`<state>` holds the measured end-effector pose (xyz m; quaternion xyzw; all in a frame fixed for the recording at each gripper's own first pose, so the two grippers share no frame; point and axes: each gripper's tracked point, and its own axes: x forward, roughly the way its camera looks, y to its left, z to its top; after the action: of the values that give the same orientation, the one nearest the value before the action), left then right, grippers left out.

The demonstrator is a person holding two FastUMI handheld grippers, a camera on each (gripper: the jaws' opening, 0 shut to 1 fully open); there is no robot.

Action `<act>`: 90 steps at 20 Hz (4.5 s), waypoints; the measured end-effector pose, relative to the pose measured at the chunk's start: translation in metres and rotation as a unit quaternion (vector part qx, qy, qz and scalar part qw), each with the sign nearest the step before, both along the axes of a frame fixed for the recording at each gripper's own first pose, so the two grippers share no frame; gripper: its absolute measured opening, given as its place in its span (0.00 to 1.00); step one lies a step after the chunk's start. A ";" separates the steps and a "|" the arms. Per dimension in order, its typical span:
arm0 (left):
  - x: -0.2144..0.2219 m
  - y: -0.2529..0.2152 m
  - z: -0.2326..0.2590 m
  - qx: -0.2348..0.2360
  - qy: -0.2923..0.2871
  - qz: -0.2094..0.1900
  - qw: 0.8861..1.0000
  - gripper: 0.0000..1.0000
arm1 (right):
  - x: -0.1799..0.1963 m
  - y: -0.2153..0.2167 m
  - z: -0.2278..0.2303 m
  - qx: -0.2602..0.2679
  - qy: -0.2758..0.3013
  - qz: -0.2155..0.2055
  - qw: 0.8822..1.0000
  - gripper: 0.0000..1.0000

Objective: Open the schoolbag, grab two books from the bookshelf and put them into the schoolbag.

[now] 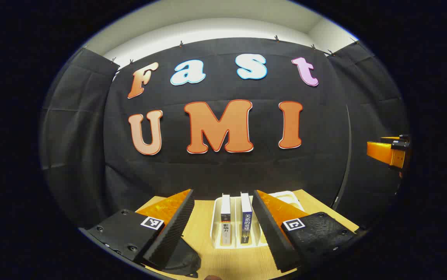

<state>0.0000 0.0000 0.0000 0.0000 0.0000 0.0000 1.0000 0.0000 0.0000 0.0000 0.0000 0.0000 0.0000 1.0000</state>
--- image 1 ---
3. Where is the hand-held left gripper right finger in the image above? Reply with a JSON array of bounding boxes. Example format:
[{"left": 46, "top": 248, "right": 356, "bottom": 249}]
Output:
[{"left": 252, "top": 190, "right": 358, "bottom": 273}]

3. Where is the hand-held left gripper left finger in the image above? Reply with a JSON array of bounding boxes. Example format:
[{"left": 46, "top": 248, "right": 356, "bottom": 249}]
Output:
[{"left": 87, "top": 189, "right": 195, "bottom": 270}]

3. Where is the blue spine book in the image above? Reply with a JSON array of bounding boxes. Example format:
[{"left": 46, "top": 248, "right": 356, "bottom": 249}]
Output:
[{"left": 240, "top": 192, "right": 253, "bottom": 245}]

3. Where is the black schoolbag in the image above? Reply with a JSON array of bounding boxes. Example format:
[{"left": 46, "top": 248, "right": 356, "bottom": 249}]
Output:
[{"left": 164, "top": 236, "right": 202, "bottom": 278}]

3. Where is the white plastic bookshelf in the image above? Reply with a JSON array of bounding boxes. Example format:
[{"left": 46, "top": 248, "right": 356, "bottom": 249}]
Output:
[{"left": 210, "top": 191, "right": 306, "bottom": 249}]

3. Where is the white portrait cover book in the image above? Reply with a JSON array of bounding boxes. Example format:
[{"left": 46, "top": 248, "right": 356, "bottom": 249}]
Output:
[{"left": 220, "top": 194, "right": 232, "bottom": 246}]

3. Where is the black backdrop stand pole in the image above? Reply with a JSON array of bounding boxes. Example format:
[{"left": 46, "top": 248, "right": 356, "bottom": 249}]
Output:
[{"left": 332, "top": 104, "right": 353, "bottom": 210}]

